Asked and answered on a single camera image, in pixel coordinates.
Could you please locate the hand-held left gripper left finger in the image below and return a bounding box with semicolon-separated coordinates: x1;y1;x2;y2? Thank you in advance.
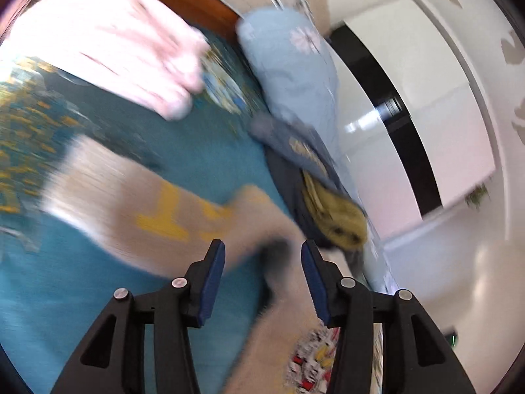
50;239;227;394

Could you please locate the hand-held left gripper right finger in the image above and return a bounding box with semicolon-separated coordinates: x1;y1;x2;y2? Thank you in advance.
301;239;477;394

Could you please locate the beige fluffy sweater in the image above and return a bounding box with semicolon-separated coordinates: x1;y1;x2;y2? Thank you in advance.
41;135;343;394

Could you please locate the olive green knit garment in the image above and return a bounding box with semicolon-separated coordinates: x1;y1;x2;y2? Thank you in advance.
303;171;368;249

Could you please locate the white glossy wardrobe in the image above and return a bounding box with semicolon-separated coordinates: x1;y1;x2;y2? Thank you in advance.
324;0;503;239

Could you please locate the blue daisy pillow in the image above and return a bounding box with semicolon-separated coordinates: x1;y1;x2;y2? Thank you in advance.
237;7;357;206

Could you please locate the pink fleece garment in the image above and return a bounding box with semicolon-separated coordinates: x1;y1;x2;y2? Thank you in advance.
0;0;210;121

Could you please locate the green wall plant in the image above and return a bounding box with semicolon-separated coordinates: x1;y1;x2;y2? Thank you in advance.
465;183;491;210

